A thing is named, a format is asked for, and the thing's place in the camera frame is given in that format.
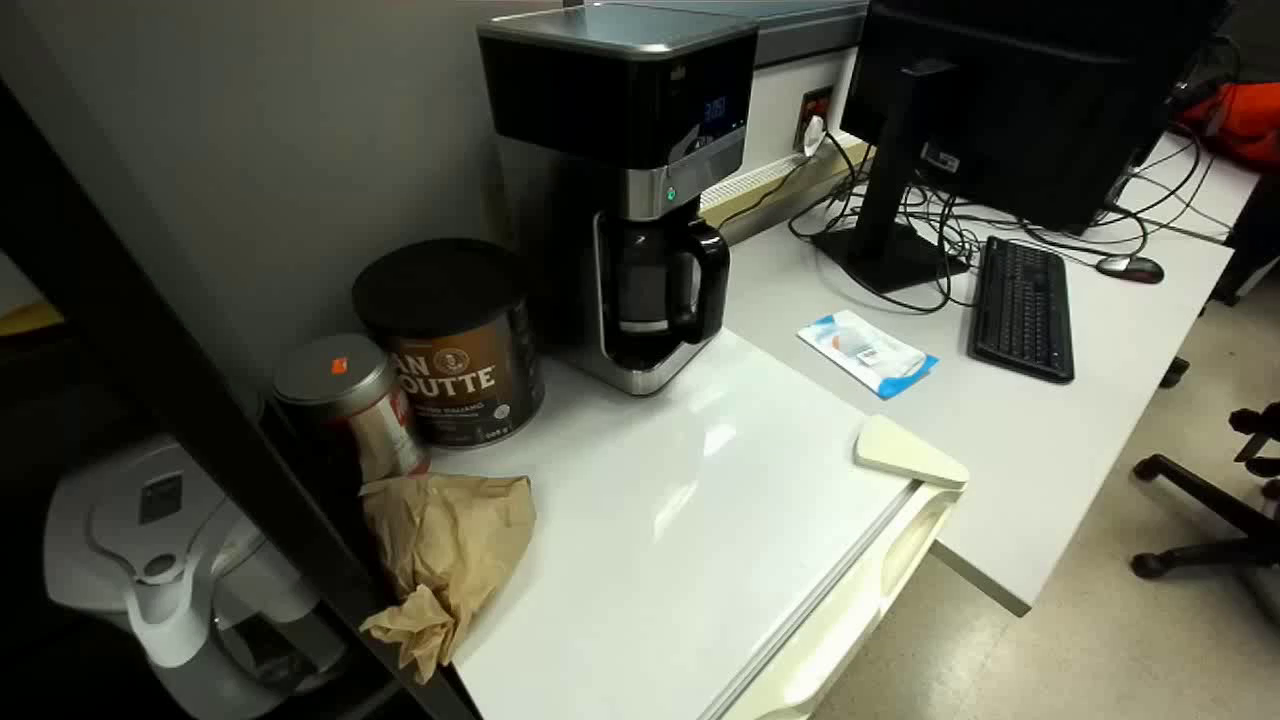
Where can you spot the black computer mouse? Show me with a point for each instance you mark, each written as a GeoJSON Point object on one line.
{"type": "Point", "coordinates": [1137, 271]}

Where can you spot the black keyboard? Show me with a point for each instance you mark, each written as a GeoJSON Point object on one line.
{"type": "Point", "coordinates": [1021, 313]}

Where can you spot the brown coffee can black lid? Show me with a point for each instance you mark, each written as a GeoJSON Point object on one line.
{"type": "Point", "coordinates": [453, 320]}

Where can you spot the orange red cloth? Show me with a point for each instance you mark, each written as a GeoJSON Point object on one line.
{"type": "Point", "coordinates": [1241, 123]}

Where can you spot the black drip coffee machine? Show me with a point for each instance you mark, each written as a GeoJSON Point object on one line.
{"type": "Point", "coordinates": [609, 115]}

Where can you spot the black diagonal frame bar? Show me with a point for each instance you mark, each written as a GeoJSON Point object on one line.
{"type": "Point", "coordinates": [62, 240]}

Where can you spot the jar with silver lid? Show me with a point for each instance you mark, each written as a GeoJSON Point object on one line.
{"type": "Point", "coordinates": [346, 386]}

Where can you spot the white wall power outlet box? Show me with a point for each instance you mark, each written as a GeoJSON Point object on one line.
{"type": "Point", "coordinates": [776, 100]}

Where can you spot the black computer monitor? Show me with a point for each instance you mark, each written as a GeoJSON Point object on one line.
{"type": "Point", "coordinates": [1021, 107]}

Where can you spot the blue white wipes packet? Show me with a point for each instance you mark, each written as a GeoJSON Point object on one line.
{"type": "Point", "coordinates": [870, 355]}

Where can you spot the black office chair base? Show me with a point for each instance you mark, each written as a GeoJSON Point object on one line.
{"type": "Point", "coordinates": [1258, 535]}

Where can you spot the crumpled brown paper bag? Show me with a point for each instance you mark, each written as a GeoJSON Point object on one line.
{"type": "Point", "coordinates": [447, 547]}

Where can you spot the glass coffee carafe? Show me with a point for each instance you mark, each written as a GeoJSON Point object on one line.
{"type": "Point", "coordinates": [665, 285]}

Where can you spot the white water filter pitcher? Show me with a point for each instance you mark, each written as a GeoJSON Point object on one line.
{"type": "Point", "coordinates": [154, 547]}

